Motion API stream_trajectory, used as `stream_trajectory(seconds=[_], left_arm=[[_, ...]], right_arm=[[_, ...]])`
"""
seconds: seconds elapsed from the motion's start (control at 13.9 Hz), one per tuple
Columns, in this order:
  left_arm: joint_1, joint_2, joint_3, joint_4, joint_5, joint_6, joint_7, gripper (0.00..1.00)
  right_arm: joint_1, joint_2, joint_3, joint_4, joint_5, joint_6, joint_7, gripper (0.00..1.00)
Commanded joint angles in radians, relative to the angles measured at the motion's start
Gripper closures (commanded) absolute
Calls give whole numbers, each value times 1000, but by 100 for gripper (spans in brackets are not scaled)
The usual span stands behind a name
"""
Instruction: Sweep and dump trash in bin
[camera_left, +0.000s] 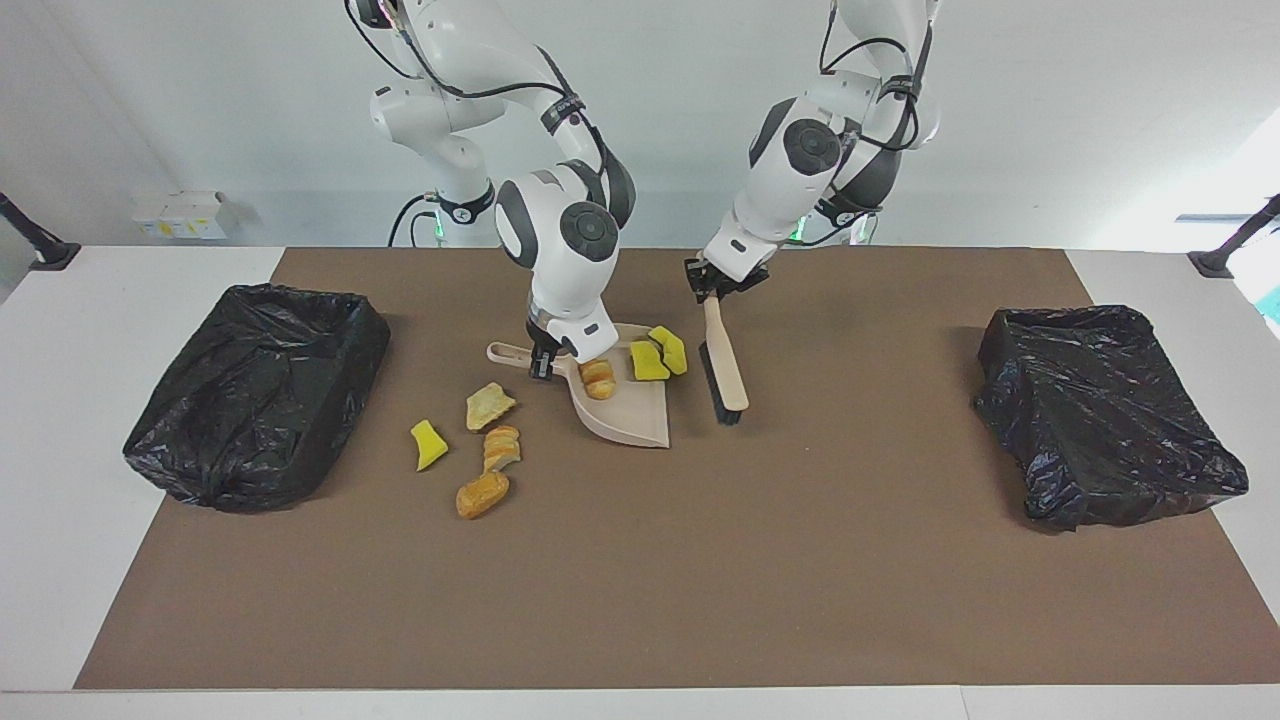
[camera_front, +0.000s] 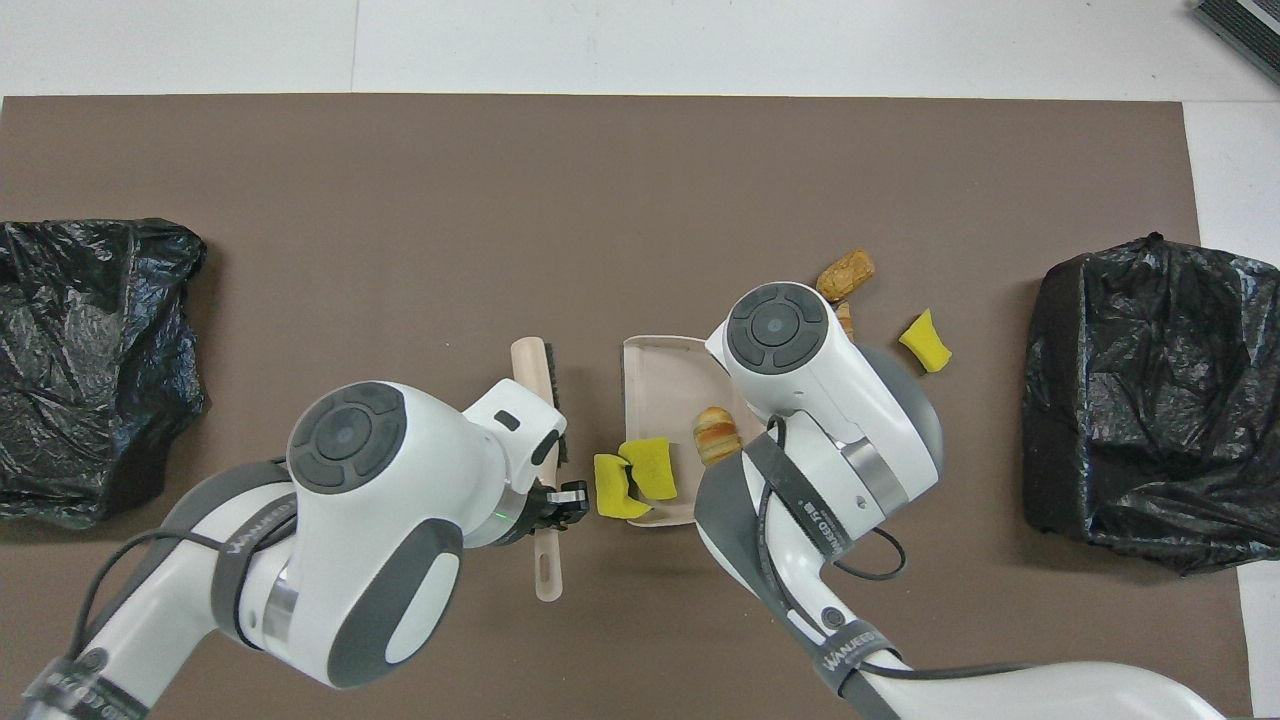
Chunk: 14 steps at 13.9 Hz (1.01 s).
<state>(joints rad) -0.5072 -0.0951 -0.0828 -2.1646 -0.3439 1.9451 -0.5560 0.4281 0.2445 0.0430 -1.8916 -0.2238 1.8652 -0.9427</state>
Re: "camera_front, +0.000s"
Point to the dark grey ribbed panel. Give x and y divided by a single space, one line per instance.
1245 30

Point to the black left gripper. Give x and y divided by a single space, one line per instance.
540 510

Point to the black bag lined bin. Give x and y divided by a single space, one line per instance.
90 370
1150 400

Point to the beige plastic dustpan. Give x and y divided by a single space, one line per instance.
660 400

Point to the small yellow sponge piece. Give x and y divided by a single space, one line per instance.
925 342

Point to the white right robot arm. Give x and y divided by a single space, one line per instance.
830 400

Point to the brown bread roll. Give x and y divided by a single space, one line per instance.
846 275

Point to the beige hand brush black bristles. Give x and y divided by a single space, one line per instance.
535 370

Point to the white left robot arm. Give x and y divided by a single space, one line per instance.
380 520

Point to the yellow green sponge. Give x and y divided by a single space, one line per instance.
655 465
610 490

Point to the striped orange croissant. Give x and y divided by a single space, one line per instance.
845 318

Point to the brown table mat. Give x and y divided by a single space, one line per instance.
600 200

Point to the pale striped croissant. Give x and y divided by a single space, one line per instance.
716 435

